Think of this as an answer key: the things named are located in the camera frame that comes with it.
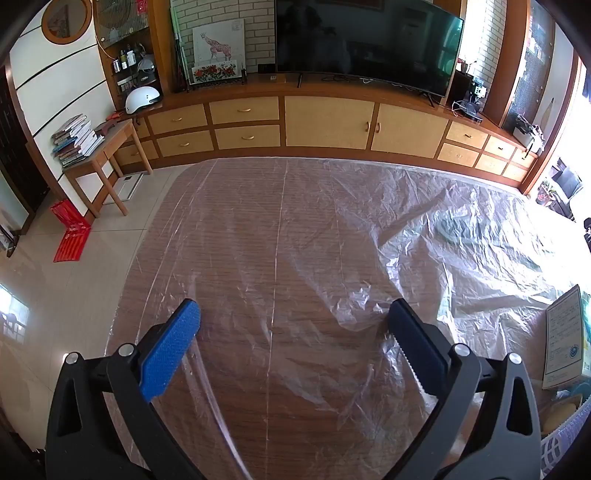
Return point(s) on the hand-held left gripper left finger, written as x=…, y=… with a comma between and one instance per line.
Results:
x=171, y=350

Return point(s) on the lavender plastic basket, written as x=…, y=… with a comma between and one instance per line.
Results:
x=554, y=454

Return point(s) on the stack of books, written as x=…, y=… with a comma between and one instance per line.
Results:
x=74, y=141

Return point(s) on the white helmet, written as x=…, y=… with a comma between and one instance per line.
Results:
x=141, y=99

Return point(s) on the white medicine box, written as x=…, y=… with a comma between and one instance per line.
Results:
x=563, y=341

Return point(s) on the small wooden side table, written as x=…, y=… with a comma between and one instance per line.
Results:
x=99, y=157

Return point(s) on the giraffe picture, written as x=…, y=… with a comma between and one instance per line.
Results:
x=217, y=44

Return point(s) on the white storage box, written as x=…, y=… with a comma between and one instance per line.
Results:
x=526, y=131

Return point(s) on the red flower picture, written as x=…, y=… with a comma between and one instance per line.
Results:
x=214, y=71

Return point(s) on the clear plastic table sheet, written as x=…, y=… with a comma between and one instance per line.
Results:
x=300, y=230

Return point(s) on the round wooden wall plaque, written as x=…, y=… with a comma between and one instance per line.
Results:
x=64, y=21

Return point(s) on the wooden wall cabinet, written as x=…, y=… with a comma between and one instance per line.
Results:
x=323, y=120

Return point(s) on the white floor scale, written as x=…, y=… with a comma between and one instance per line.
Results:
x=123, y=188

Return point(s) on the black coffee machine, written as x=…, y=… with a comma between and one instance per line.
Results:
x=475, y=99

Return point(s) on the grey helmet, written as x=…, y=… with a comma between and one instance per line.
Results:
x=147, y=69

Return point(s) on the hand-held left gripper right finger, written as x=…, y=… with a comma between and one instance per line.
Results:
x=415, y=350

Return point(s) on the potted plant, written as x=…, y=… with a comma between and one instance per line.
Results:
x=546, y=194

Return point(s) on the black flat screen television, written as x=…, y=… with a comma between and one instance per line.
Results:
x=360, y=37

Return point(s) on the red paper bag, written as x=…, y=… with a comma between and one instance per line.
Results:
x=69, y=235

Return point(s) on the black speaker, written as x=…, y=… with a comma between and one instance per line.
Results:
x=459, y=90

